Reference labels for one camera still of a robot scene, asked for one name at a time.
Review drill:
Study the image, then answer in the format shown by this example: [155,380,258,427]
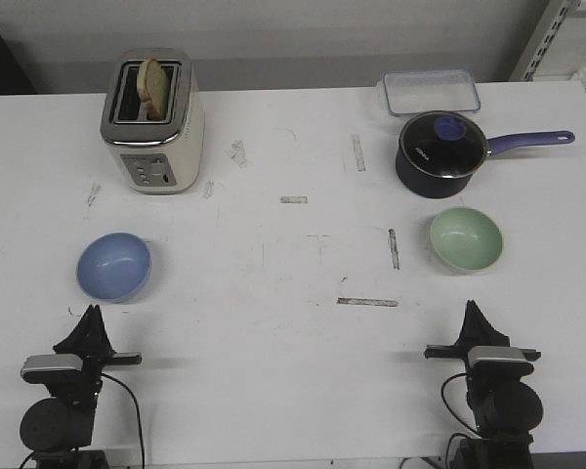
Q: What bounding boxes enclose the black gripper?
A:
[48,305,143,391]
[424,300,541,366]

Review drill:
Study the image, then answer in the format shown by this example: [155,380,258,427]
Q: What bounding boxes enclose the blue bowl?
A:
[75,233,152,303]

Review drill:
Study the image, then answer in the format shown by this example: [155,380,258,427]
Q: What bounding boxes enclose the green bowl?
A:
[429,207,504,274]

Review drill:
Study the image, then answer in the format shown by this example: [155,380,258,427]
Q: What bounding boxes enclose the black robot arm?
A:
[20,305,142,468]
[424,300,544,468]

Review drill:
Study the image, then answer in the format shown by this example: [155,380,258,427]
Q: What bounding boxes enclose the dark blue saucepan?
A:
[395,128,575,199]

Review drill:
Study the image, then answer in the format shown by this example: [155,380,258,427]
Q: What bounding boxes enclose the glass pot lid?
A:
[399,111,489,178]

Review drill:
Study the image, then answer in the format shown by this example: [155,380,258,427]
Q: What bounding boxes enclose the cream and chrome toaster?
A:
[100,48,205,194]

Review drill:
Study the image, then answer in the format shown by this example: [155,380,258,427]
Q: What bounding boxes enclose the clear plastic food container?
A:
[376,68,481,117]

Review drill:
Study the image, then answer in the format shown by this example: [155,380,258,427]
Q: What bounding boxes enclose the bread slice in toaster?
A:
[136,59,170,120]

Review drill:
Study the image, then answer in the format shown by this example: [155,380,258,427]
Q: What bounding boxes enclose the metal shelf upright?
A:
[509,0,581,82]

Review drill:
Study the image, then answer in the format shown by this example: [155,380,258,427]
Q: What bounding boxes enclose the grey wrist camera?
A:
[21,354,83,384]
[467,346,534,378]

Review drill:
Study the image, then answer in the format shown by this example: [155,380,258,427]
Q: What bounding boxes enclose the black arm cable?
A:
[399,372,480,469]
[18,371,147,469]

